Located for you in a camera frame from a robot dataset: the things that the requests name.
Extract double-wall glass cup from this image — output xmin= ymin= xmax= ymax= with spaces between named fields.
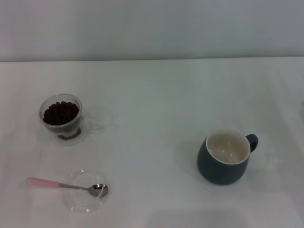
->
xmin=38 ymin=94 xmax=102 ymax=146

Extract dark blue ceramic mug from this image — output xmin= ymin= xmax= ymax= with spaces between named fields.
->
xmin=196 ymin=127 xmax=259 ymax=186

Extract pink-handled metal spoon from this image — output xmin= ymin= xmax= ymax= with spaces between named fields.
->
xmin=25 ymin=177 xmax=109 ymax=198

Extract coffee beans pile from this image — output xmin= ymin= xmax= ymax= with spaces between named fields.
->
xmin=43 ymin=101 xmax=80 ymax=125

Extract clear glass saucer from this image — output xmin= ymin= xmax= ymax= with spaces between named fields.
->
xmin=63 ymin=169 xmax=112 ymax=213

